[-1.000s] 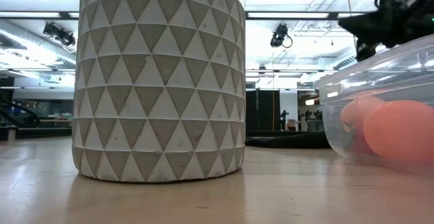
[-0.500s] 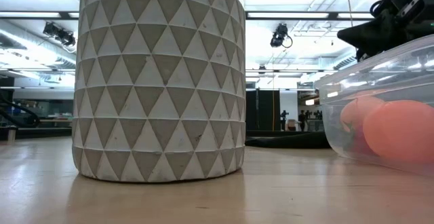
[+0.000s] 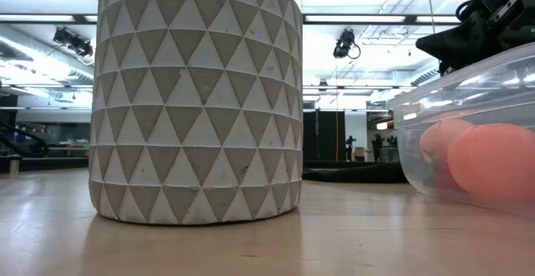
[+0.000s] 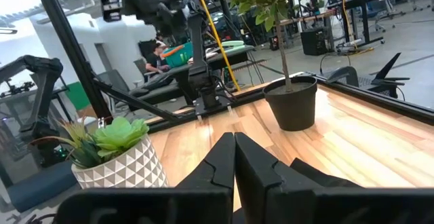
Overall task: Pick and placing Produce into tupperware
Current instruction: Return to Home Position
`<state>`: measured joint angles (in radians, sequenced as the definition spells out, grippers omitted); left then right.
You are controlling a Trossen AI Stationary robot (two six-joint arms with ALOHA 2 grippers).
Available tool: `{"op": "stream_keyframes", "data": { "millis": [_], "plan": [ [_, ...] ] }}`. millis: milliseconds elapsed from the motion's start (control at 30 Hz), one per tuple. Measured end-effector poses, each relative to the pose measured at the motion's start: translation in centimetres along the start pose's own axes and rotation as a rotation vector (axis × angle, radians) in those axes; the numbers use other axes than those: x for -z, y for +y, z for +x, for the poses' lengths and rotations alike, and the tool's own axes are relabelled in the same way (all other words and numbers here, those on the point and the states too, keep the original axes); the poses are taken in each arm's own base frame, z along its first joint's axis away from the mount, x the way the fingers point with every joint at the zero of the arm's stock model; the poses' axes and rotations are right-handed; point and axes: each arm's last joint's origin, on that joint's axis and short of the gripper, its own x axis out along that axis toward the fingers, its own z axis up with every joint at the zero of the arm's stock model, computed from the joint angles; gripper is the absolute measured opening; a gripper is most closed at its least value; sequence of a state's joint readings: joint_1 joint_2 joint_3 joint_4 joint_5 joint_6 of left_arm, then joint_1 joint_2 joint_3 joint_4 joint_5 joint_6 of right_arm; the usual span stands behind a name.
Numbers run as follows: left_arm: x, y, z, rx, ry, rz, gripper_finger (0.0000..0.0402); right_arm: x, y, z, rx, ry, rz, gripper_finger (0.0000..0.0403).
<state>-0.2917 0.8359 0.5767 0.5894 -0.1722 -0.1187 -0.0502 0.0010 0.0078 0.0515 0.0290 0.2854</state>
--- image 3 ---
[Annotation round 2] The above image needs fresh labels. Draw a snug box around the black ceiling spotlight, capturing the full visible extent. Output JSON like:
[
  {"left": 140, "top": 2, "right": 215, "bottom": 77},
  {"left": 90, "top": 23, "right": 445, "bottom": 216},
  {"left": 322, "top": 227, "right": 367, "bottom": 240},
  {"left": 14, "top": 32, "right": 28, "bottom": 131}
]
[
  {"left": 52, "top": 26, "right": 94, "bottom": 59},
  {"left": 333, "top": 28, "right": 362, "bottom": 60}
]

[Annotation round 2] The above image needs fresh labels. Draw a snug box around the pale peach toy fruit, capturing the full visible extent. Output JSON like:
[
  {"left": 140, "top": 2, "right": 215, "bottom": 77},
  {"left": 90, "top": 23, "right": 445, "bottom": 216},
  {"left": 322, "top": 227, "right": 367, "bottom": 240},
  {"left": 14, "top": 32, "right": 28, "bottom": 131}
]
[{"left": 419, "top": 118, "right": 476, "bottom": 165}]

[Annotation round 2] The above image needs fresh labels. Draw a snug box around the clear plastic tupperware container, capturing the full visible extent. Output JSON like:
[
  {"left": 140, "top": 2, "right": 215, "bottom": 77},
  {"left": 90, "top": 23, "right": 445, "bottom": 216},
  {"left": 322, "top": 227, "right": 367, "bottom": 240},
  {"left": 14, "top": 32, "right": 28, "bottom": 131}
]
[{"left": 387, "top": 41, "right": 535, "bottom": 218}]

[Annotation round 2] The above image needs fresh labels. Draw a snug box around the person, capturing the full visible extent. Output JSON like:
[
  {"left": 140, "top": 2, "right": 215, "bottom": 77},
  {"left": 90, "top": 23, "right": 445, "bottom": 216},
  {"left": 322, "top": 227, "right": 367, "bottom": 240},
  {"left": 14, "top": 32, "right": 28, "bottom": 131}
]
[{"left": 370, "top": 132, "right": 385, "bottom": 163}]

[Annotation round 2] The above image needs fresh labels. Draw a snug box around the white grey triangle-pattern planter pot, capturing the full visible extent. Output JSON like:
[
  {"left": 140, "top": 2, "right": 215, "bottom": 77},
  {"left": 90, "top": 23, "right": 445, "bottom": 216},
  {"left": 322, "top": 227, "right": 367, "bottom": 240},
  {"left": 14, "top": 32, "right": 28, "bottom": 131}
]
[{"left": 88, "top": 0, "right": 304, "bottom": 226}]

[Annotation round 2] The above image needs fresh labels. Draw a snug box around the thick black cable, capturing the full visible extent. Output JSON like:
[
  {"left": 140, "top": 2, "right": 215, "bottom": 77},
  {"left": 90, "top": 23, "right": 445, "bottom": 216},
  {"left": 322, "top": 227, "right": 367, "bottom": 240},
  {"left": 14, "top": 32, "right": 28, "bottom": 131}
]
[{"left": 0, "top": 120, "right": 49, "bottom": 158}]

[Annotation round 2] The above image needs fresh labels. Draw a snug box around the black partition panel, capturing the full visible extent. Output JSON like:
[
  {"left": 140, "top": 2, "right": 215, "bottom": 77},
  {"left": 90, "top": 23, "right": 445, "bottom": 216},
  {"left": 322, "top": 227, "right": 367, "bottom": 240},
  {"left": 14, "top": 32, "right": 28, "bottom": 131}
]
[{"left": 303, "top": 110, "right": 347, "bottom": 162}]

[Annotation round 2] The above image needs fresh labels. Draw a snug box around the orange round toy fruit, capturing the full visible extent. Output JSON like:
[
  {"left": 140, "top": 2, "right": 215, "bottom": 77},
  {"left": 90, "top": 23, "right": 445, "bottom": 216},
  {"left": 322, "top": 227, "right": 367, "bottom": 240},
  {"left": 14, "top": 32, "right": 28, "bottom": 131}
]
[{"left": 446, "top": 122, "right": 535, "bottom": 204}]

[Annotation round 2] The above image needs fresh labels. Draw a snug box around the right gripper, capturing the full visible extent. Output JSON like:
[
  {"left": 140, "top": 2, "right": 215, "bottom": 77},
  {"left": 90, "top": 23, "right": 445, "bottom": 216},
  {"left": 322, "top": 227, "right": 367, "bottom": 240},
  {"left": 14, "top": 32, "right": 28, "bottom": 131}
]
[{"left": 415, "top": 0, "right": 522, "bottom": 77}]

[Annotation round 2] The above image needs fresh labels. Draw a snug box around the black camera tripod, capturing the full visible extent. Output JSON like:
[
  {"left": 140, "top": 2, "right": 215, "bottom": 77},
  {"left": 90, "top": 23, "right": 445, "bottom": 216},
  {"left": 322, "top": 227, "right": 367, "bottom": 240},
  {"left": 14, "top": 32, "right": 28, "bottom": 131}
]
[{"left": 344, "top": 135, "right": 357, "bottom": 162}]

